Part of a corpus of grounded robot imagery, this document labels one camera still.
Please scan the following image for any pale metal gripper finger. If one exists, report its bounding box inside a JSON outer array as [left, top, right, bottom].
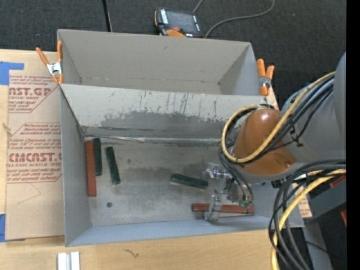
[[203, 194, 224, 222], [202, 163, 230, 181]]

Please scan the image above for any red-brown flat block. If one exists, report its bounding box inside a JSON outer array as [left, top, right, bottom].
[[85, 139, 97, 197], [191, 202, 255, 215]]

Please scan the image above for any dark green flat block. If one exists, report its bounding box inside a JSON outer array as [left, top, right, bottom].
[[93, 137, 103, 177], [170, 173, 209, 190], [105, 146, 122, 186]]

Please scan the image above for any grey metal bin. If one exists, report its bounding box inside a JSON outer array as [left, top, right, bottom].
[[57, 29, 305, 248]]

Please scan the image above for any brown cardboard board red print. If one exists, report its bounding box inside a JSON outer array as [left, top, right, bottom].
[[0, 48, 66, 243]]

